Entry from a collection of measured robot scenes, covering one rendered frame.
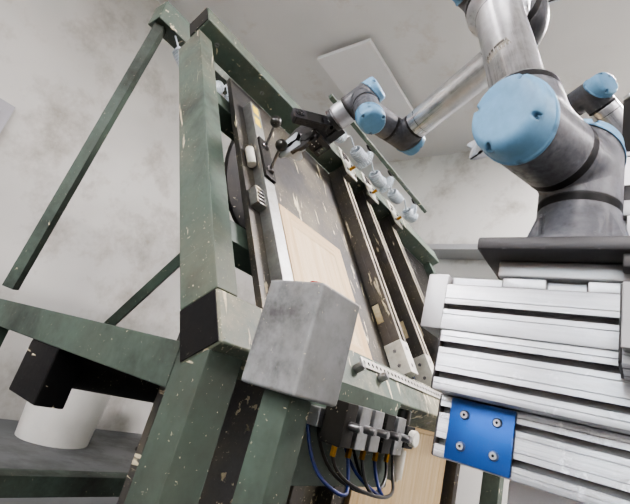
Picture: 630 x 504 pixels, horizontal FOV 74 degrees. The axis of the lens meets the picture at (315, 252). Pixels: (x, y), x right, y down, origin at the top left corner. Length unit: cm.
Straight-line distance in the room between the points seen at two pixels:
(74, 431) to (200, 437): 272
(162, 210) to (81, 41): 157
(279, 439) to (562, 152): 58
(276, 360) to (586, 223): 49
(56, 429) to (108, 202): 189
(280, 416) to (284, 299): 18
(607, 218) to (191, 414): 73
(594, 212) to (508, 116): 18
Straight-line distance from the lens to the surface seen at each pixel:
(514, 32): 86
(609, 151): 78
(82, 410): 350
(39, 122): 411
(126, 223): 428
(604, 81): 148
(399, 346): 158
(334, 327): 71
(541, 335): 65
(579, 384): 63
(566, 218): 71
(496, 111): 70
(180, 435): 82
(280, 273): 111
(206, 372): 82
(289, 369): 67
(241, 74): 181
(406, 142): 124
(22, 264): 201
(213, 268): 88
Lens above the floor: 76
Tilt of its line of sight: 18 degrees up
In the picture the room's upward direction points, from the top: 16 degrees clockwise
